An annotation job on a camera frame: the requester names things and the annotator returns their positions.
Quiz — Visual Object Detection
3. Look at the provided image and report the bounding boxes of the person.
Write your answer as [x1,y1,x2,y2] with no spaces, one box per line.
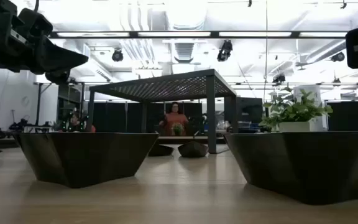
[158,101,190,137]
[61,109,96,133]

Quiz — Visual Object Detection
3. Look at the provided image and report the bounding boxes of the black background box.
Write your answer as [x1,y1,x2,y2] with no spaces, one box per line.
[235,96,264,125]

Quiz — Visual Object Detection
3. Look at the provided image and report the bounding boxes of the thin vertical hanging pole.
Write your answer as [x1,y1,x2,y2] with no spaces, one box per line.
[264,0,269,103]

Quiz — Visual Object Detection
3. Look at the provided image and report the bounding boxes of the green plant in white pot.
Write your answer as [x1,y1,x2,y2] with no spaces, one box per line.
[258,86,334,133]

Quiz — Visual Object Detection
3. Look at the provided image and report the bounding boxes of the black teardrop mini plate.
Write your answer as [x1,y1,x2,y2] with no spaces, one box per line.
[177,140,209,159]
[147,143,175,157]

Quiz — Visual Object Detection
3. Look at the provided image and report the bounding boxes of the black ceiling spotlight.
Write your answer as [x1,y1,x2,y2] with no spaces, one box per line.
[272,73,287,85]
[216,39,234,62]
[111,48,124,63]
[331,51,346,63]

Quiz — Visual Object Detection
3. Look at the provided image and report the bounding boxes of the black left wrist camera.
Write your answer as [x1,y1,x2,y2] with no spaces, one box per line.
[19,7,54,38]

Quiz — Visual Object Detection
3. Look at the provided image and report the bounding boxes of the small background potted plant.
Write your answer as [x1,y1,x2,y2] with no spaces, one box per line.
[172,122,185,136]

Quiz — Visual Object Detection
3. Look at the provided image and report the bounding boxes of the black partition wall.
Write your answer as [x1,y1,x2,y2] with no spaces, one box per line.
[327,101,358,133]
[93,101,203,138]

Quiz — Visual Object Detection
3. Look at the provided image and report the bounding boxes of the white cylindrical column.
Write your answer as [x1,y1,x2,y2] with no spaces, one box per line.
[293,85,323,131]

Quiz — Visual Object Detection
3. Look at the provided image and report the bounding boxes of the overhead light bar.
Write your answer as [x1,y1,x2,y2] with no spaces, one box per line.
[48,30,348,39]

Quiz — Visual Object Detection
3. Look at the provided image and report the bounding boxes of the grey perforated metal shelf riser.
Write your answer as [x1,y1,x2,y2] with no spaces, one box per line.
[85,68,239,155]

